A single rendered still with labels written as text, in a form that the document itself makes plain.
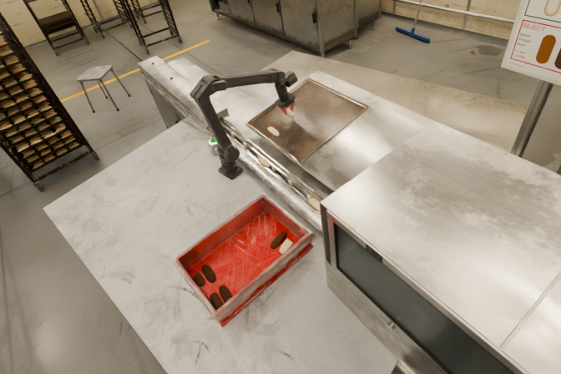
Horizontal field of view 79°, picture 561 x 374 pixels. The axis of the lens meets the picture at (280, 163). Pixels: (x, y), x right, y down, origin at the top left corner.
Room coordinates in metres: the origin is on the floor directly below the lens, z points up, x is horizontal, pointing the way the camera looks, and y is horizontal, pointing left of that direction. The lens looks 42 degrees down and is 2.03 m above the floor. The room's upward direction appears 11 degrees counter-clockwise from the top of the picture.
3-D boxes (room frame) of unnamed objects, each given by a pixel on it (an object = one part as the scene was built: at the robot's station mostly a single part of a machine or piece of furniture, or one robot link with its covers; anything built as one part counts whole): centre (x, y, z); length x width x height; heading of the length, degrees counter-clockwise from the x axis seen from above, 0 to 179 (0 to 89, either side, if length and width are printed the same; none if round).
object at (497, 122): (1.69, -0.43, 0.41); 1.80 x 1.16 x 0.82; 40
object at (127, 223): (1.01, 0.37, 0.41); 1.80 x 0.94 x 0.82; 40
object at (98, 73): (4.07, 1.98, 0.23); 0.36 x 0.36 x 0.46; 76
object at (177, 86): (2.37, 0.64, 0.89); 1.25 x 0.18 x 0.09; 29
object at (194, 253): (0.81, 0.21, 0.87); 0.49 x 0.34 x 0.10; 123
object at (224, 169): (1.38, 0.27, 0.86); 0.12 x 0.09 x 0.08; 40
